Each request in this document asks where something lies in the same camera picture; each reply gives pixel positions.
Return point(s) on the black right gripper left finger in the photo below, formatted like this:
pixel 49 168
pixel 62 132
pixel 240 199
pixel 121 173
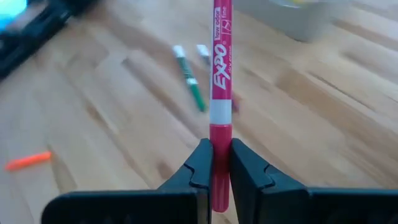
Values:
pixel 155 208

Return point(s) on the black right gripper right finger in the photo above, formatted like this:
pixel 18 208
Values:
pixel 280 205

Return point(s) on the green Expo marker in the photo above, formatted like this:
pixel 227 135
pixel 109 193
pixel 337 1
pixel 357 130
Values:
pixel 189 77

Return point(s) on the orange highlighter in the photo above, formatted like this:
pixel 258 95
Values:
pixel 28 161

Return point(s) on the pink Expo marker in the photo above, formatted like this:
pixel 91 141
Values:
pixel 221 77

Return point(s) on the maroon Expo marker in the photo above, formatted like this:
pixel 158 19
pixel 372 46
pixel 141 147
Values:
pixel 203 50

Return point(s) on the beige plastic bin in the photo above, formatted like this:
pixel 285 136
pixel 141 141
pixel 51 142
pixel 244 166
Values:
pixel 295 21

